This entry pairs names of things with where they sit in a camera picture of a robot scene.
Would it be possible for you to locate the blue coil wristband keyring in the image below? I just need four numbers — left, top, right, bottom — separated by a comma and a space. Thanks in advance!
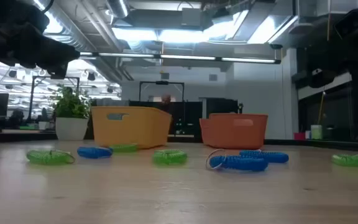
205, 148, 269, 172
239, 149, 290, 164
76, 146, 114, 160

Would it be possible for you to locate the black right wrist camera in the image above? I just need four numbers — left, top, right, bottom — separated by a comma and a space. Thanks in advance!
334, 8, 358, 40

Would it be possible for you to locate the green coil wristband keyring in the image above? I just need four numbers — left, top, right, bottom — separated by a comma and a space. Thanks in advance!
331, 153, 358, 168
152, 149, 188, 166
25, 149, 76, 166
109, 143, 139, 154

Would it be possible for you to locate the yellow plastic bin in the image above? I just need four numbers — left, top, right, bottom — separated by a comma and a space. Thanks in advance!
91, 106, 173, 149

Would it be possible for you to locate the black gantry frame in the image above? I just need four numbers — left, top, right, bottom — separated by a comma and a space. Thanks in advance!
139, 80, 185, 103
28, 75, 81, 124

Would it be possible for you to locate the yellow hanging cable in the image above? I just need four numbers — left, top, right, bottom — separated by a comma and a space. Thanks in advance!
318, 90, 326, 124

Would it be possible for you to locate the black cabinet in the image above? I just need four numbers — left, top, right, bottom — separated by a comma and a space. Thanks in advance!
206, 98, 239, 118

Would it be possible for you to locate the grey fabric panel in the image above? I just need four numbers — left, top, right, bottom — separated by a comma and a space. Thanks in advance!
95, 98, 130, 108

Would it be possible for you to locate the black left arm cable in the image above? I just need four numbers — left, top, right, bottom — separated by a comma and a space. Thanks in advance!
41, 0, 55, 14

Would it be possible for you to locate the pale green cup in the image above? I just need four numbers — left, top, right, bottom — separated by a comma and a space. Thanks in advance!
311, 124, 323, 140

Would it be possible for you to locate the long linear ceiling light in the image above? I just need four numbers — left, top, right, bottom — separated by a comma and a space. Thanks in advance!
78, 51, 282, 65

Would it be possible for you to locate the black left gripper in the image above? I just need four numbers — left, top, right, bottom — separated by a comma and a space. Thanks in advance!
0, 0, 81, 79

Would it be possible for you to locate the black desk partition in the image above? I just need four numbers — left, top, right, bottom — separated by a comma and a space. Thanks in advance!
128, 100, 203, 136

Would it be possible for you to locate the green plant in white pot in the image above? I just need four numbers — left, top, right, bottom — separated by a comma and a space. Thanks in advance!
52, 85, 92, 141

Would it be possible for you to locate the orange plastic bin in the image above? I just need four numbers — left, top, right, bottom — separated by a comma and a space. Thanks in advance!
199, 113, 269, 151

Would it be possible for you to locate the silver spiral ceiling duct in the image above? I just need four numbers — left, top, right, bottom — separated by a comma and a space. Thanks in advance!
105, 0, 131, 19

